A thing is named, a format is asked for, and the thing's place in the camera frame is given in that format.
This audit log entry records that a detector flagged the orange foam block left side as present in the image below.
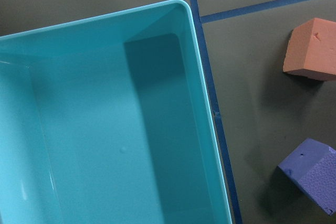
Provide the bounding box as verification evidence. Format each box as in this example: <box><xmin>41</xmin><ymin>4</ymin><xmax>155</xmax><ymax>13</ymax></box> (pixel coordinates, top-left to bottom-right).
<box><xmin>282</xmin><ymin>18</ymin><xmax>335</xmax><ymax>81</ymax></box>

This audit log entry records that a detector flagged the purple foam block left side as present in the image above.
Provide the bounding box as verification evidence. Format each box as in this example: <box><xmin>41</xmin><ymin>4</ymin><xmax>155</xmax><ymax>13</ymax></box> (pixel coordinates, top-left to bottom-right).
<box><xmin>278</xmin><ymin>138</ymin><xmax>335</xmax><ymax>216</ymax></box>

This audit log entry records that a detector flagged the teal plastic bin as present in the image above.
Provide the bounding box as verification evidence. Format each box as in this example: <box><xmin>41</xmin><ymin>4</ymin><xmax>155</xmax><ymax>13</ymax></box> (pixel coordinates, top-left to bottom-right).
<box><xmin>1</xmin><ymin>0</ymin><xmax>232</xmax><ymax>223</ymax></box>

